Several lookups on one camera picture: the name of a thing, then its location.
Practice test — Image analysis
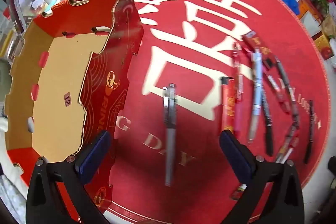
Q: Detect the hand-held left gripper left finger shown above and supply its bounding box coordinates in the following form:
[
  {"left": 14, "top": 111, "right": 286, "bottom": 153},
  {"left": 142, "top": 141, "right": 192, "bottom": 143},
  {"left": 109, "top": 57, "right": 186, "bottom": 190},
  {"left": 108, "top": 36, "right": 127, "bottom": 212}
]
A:
[{"left": 26, "top": 130, "right": 112, "bottom": 224}]

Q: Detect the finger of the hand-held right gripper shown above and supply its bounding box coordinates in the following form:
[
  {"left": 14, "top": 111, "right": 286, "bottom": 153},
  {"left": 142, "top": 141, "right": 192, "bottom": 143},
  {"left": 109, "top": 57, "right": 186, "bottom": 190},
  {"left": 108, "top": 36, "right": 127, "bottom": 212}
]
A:
[{"left": 327, "top": 156, "right": 336, "bottom": 177}]

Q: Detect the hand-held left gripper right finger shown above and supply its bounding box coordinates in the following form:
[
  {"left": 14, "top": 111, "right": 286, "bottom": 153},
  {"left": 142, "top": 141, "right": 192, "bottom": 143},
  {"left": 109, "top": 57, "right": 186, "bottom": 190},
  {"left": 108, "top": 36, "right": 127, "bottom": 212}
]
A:
[{"left": 219, "top": 130, "right": 313, "bottom": 224}]

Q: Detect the thin black pen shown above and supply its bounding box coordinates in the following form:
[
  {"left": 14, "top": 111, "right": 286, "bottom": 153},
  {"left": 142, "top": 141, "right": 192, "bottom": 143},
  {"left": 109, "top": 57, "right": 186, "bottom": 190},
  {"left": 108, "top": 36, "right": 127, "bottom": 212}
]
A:
[{"left": 304, "top": 100, "right": 315, "bottom": 165}]

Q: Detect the pink grip pen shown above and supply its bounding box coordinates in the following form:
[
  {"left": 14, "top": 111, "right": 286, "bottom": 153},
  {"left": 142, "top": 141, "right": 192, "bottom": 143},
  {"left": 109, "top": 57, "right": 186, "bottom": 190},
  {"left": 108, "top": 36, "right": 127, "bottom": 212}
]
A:
[{"left": 232, "top": 47, "right": 245, "bottom": 136}]

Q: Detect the black marker pen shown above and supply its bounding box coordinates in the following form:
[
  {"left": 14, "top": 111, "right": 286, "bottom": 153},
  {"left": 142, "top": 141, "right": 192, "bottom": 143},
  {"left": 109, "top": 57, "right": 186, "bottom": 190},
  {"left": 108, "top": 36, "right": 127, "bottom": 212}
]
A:
[{"left": 261, "top": 89, "right": 275, "bottom": 157}]

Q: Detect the red lighter with gold print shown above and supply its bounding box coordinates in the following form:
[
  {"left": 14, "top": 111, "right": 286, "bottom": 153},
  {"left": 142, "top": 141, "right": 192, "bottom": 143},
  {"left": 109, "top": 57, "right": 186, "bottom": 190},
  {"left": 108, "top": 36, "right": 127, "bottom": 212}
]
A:
[{"left": 220, "top": 76, "right": 236, "bottom": 135}]

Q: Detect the clear pen with red tip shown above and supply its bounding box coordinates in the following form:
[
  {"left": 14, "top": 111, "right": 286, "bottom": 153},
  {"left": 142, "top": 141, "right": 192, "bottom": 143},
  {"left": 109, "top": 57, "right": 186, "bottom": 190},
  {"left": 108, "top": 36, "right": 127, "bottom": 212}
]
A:
[{"left": 274, "top": 145, "right": 294, "bottom": 165}]

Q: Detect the clear black pen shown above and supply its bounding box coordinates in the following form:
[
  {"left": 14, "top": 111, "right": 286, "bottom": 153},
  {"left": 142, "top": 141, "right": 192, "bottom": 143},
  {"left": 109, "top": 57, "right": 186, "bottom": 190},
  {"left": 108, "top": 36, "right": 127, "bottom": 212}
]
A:
[{"left": 278, "top": 119, "right": 300, "bottom": 159}]

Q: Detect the light blue pen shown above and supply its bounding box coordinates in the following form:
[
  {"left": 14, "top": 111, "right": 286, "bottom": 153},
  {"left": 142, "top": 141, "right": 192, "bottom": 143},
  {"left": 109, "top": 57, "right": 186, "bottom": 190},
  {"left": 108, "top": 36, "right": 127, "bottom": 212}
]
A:
[{"left": 247, "top": 51, "right": 264, "bottom": 145}]

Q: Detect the silver pen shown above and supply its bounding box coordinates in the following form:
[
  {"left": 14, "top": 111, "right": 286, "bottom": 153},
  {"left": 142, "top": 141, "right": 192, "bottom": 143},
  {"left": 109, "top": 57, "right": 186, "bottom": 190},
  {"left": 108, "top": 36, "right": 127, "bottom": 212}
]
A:
[{"left": 162, "top": 83, "right": 177, "bottom": 187}]

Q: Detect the red cardboard box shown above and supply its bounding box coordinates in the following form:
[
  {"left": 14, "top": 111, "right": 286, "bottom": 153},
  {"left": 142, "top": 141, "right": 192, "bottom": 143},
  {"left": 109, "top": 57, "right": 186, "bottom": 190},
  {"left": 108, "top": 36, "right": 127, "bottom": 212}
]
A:
[{"left": 4, "top": 0, "right": 145, "bottom": 223}]

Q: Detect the round red printed mat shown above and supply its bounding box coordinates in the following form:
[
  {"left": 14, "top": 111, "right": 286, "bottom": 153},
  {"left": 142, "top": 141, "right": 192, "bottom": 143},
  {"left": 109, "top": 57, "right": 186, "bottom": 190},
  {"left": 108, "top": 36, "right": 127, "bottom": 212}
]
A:
[{"left": 106, "top": 0, "right": 332, "bottom": 224}]

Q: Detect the red gift box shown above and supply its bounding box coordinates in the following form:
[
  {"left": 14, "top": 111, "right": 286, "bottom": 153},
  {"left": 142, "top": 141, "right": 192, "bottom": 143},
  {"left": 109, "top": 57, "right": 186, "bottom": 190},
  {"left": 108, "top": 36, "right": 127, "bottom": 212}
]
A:
[{"left": 314, "top": 35, "right": 336, "bottom": 60}]

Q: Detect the red phone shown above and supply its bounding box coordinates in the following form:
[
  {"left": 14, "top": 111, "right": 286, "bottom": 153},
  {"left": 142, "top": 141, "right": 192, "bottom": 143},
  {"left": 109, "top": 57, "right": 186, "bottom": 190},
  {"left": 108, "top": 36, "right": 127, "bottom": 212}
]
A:
[{"left": 7, "top": 0, "right": 20, "bottom": 30}]

